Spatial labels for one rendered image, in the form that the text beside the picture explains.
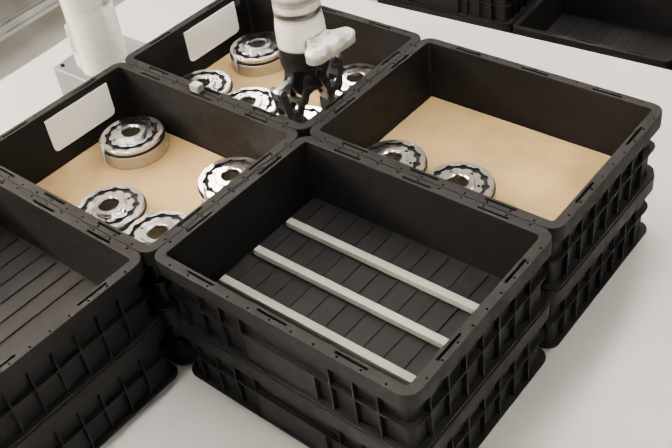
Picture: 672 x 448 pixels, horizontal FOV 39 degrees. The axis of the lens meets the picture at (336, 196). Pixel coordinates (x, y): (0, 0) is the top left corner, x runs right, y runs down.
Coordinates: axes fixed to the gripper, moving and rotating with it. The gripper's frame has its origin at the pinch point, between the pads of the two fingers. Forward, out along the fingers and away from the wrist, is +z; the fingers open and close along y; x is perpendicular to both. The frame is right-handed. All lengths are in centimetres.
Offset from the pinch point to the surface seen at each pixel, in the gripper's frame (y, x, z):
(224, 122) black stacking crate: 13.1, -5.3, -4.8
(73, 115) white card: 25.7, -27.6, -4.5
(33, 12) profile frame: -57, -215, 72
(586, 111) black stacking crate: -20.3, 36.1, -3.8
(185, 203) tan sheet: 24.4, -3.4, 2.5
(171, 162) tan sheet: 19.2, -13.2, 2.5
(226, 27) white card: -8.7, -30.4, -2.7
